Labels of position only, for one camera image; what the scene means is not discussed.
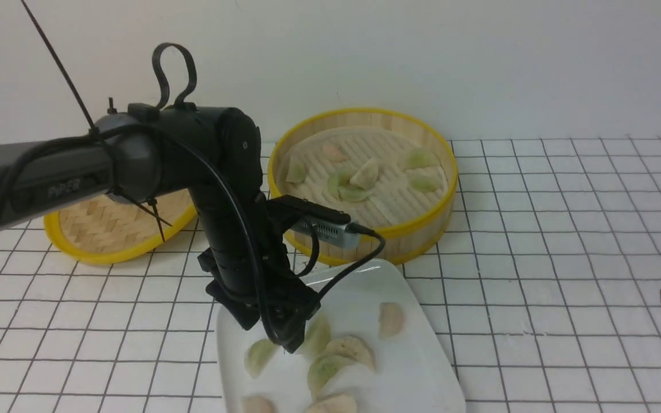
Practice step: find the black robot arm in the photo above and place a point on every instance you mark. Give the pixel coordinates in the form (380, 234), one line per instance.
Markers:
(214, 154)

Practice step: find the white dumpling plate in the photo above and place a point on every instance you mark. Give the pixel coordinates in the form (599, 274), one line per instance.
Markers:
(337, 403)
(352, 347)

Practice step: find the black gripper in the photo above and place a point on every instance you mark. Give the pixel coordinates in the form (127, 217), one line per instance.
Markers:
(251, 273)

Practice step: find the bamboo steamer lid yellow rim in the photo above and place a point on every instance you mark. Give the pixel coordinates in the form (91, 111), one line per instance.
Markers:
(100, 231)

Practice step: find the white dumpling plate bottom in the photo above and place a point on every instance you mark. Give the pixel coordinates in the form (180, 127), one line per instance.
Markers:
(337, 403)

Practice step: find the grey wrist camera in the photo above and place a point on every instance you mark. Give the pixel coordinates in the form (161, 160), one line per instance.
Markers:
(308, 218)

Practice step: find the green dumpling plate lower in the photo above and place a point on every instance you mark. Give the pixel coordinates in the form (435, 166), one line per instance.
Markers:
(322, 370)

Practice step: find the pink dumpling plate bottom-left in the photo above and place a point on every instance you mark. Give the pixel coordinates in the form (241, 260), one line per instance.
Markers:
(257, 404)

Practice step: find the bamboo steamer basket yellow rim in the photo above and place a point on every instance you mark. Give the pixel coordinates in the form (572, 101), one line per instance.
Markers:
(406, 241)

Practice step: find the pink dumpling in steamer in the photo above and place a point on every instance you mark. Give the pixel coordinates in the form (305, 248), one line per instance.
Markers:
(333, 153)

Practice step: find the pink dumpling plate right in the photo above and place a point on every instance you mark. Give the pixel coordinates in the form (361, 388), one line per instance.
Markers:
(391, 320)

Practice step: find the beige mesh steamer liner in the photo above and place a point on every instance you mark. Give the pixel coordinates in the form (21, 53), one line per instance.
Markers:
(392, 201)

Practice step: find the green dumpling steamer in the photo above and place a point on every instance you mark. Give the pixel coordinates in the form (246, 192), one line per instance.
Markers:
(258, 355)
(424, 183)
(337, 179)
(296, 172)
(419, 158)

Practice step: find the green dumpling plate centre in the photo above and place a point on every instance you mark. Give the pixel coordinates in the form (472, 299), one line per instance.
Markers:
(317, 336)

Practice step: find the green dumpling under white one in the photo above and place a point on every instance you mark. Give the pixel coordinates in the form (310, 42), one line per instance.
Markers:
(352, 194)

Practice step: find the white dumpling plate centre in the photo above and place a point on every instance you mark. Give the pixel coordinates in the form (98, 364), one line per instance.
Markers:
(352, 347)

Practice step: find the white square plate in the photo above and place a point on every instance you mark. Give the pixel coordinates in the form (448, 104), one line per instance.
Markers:
(413, 374)

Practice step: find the green dumpling plate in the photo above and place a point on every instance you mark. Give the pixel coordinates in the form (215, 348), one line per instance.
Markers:
(322, 370)
(317, 336)

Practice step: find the white dumpling steamer centre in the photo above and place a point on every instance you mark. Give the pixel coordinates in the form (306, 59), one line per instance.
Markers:
(366, 177)

